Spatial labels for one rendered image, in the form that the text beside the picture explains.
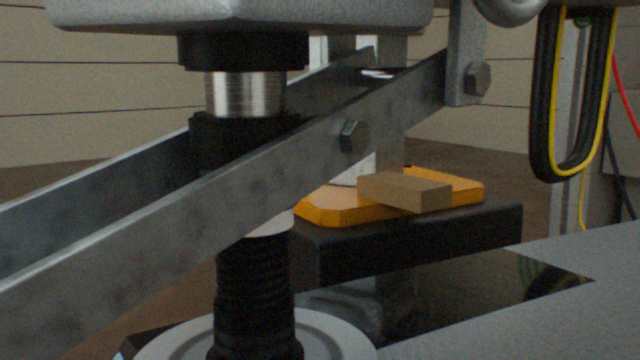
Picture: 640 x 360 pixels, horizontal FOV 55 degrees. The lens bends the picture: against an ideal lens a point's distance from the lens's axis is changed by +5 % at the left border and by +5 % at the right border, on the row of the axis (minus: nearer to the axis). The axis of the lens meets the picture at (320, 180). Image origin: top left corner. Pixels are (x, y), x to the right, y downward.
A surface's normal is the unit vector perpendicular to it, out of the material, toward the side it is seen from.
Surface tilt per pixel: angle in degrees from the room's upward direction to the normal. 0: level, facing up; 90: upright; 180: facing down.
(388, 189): 90
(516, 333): 0
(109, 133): 90
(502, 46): 90
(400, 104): 90
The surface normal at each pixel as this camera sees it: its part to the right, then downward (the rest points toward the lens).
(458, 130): -0.80, 0.14
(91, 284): 0.73, 0.14
